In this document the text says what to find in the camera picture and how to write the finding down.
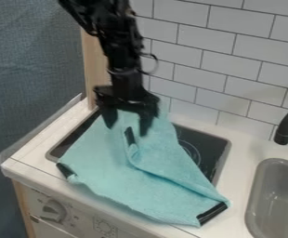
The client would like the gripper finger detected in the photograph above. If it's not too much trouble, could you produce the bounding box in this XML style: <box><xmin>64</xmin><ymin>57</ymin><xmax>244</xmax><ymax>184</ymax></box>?
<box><xmin>98</xmin><ymin>107</ymin><xmax>120</xmax><ymax>130</ymax></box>
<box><xmin>138</xmin><ymin>111</ymin><xmax>157</xmax><ymax>138</ymax></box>

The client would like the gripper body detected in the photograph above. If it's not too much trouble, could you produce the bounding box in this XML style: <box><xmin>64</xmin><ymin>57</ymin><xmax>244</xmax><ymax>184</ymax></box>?
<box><xmin>93</xmin><ymin>68</ymin><xmax>162</xmax><ymax>118</ymax></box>

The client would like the light blue cloth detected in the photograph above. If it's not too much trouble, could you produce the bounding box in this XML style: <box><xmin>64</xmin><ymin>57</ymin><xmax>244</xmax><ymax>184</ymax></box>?
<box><xmin>54</xmin><ymin>97</ymin><xmax>232</xmax><ymax>228</ymax></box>

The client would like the toy stove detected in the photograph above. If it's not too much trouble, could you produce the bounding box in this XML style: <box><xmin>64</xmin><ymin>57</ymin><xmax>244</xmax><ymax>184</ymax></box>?
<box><xmin>45</xmin><ymin>109</ymin><xmax>234</xmax><ymax>188</ymax></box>

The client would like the toy sink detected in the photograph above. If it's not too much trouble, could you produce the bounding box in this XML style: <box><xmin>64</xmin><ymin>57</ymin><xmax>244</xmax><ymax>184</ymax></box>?
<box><xmin>244</xmin><ymin>157</ymin><xmax>288</xmax><ymax>238</ymax></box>

